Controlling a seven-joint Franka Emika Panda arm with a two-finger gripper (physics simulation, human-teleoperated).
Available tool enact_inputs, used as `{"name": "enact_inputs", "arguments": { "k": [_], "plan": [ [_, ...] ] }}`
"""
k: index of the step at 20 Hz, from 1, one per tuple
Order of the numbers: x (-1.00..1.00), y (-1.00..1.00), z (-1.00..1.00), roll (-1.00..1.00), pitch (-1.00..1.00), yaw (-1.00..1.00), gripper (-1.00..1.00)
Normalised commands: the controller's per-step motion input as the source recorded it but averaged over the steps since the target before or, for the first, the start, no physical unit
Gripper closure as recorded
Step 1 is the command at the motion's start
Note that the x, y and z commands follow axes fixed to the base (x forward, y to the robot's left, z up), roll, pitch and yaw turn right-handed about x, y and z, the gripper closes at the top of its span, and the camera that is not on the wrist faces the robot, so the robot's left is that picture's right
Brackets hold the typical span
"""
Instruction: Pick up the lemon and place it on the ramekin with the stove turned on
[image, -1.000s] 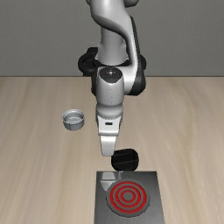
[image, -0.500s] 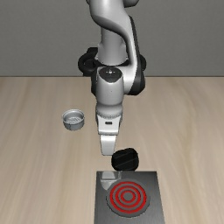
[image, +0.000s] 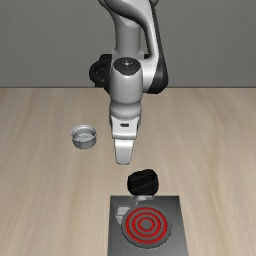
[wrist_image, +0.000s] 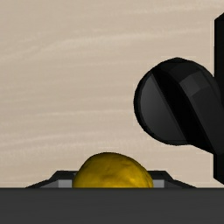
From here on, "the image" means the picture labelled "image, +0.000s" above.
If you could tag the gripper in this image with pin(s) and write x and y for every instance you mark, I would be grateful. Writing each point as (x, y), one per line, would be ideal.
(124, 146)

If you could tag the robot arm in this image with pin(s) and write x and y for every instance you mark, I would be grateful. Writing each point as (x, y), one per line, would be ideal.
(128, 86)

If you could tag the grey ramekin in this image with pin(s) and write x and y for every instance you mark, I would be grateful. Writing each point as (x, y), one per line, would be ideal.
(84, 137)

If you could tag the grey stove plate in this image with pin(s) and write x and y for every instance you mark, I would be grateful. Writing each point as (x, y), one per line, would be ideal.
(146, 226)

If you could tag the black rounded lump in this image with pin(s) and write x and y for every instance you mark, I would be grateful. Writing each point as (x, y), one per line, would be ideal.
(143, 182)

